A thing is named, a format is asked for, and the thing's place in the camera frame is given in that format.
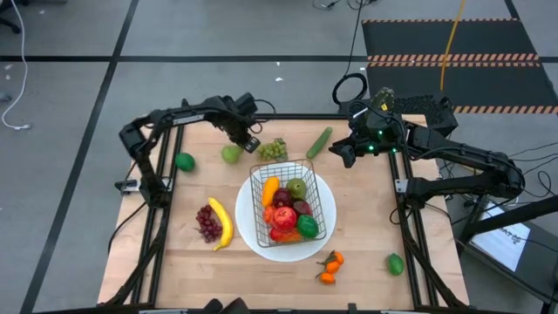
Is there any white floor cable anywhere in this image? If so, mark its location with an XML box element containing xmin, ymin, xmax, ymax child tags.
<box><xmin>1</xmin><ymin>0</ymin><xmax>32</xmax><ymax>131</ymax></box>

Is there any black hazard striped floor mat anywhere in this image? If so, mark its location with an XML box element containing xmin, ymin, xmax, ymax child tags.
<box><xmin>361</xmin><ymin>18</ymin><xmax>558</xmax><ymax>115</ymax></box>

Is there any gold wire basket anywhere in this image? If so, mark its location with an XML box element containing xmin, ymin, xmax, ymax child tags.
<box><xmin>248</xmin><ymin>158</ymin><xmax>328</xmax><ymax>249</ymax></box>

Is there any black coiled floor cable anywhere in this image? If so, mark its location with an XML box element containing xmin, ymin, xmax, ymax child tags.
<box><xmin>331</xmin><ymin>0</ymin><xmax>370</xmax><ymax>106</ymax></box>

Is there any white paper sheet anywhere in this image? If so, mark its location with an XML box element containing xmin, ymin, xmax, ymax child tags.
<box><xmin>469</xmin><ymin>202</ymin><xmax>532</xmax><ymax>272</ymax></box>

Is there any grey side cart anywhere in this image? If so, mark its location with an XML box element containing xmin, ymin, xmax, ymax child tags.
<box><xmin>455</xmin><ymin>195</ymin><xmax>558</xmax><ymax>304</ymax></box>

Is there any green lime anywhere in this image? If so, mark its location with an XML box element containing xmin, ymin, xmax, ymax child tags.
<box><xmin>174</xmin><ymin>152</ymin><xmax>196</xmax><ymax>173</ymax></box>
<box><xmin>386</xmin><ymin>252</ymin><xmax>405</xmax><ymax>276</ymax></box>

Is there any yellow banana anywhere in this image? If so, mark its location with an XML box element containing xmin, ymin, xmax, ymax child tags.
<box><xmin>207</xmin><ymin>196</ymin><xmax>235</xmax><ymax>253</ymax></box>

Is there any green grape bunch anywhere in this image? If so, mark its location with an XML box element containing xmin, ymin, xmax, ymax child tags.
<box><xmin>255</xmin><ymin>137</ymin><xmax>289</xmax><ymax>163</ymax></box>

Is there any white round woven placemat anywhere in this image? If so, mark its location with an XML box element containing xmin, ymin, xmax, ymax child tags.
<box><xmin>234</xmin><ymin>161</ymin><xmax>338</xmax><ymax>263</ymax></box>

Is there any tangerine sprig with leaves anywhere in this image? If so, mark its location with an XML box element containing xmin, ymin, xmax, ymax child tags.
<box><xmin>315</xmin><ymin>249</ymin><xmax>345</xmax><ymax>286</ymax></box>

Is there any green cucumber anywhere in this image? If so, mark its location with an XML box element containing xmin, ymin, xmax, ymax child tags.
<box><xmin>305</xmin><ymin>126</ymin><xmax>334</xmax><ymax>160</ymax></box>

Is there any dark red apple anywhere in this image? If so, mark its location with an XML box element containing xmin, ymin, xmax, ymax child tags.
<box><xmin>292</xmin><ymin>199</ymin><xmax>313</xmax><ymax>217</ymax></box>
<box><xmin>272</xmin><ymin>187</ymin><xmax>294</xmax><ymax>209</ymax></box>

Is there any yellow orange mango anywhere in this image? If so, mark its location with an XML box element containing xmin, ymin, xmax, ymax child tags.
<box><xmin>261</xmin><ymin>175</ymin><xmax>281</xmax><ymax>208</ymax></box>

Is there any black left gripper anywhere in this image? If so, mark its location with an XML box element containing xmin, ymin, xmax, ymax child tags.
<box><xmin>214</xmin><ymin>91</ymin><xmax>261</xmax><ymax>146</ymax></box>

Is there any dark green round fruit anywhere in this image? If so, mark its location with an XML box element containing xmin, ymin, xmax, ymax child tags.
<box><xmin>296</xmin><ymin>214</ymin><xmax>320</xmax><ymax>240</ymax></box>

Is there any purple grape bunch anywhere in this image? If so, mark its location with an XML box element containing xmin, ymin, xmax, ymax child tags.
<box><xmin>194</xmin><ymin>204</ymin><xmax>223</xmax><ymax>244</ymax></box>

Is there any small green pear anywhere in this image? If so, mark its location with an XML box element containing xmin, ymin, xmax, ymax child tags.
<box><xmin>286</xmin><ymin>177</ymin><xmax>309</xmax><ymax>201</ymax></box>

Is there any bright red apple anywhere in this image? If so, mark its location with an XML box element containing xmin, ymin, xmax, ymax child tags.
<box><xmin>269</xmin><ymin>206</ymin><xmax>298</xmax><ymax>233</ymax></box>

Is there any red orange mango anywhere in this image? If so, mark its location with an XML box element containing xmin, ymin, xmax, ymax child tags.
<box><xmin>269</xmin><ymin>227</ymin><xmax>303</xmax><ymax>244</ymax></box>

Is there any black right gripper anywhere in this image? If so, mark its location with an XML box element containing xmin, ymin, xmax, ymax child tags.
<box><xmin>328</xmin><ymin>107</ymin><xmax>405</xmax><ymax>170</ymax></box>

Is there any black metal table frame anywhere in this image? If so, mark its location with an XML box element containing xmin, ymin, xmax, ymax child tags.
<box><xmin>98</xmin><ymin>98</ymin><xmax>470</xmax><ymax>314</ymax></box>

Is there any black office chair base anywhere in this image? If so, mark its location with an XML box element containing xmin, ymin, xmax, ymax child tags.
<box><xmin>0</xmin><ymin>0</ymin><xmax>23</xmax><ymax>35</ymax></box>

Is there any large green pear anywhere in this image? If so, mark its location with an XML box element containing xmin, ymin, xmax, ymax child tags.
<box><xmin>221</xmin><ymin>144</ymin><xmax>245</xmax><ymax>166</ymax></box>

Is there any yellow cable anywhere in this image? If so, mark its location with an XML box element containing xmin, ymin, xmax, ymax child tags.
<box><xmin>439</xmin><ymin>0</ymin><xmax>467</xmax><ymax>92</ymax></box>

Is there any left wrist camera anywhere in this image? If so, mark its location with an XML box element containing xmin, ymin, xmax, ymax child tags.
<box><xmin>242</xmin><ymin>136</ymin><xmax>262</xmax><ymax>154</ymax></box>

